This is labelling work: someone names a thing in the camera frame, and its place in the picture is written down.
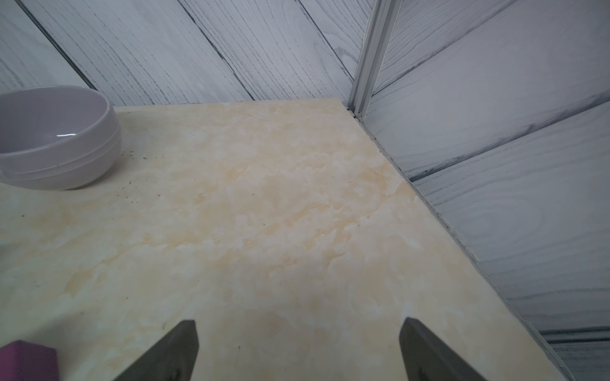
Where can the lilac bowl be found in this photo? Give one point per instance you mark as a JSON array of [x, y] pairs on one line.
[[57, 138]]

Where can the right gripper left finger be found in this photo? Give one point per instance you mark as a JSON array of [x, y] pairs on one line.
[[173, 357]]

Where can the right aluminium frame post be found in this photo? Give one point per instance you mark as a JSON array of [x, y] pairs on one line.
[[376, 40]]

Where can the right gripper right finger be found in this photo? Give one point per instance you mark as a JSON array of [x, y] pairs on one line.
[[427, 357]]

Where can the purple block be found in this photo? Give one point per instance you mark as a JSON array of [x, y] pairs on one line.
[[24, 361]]

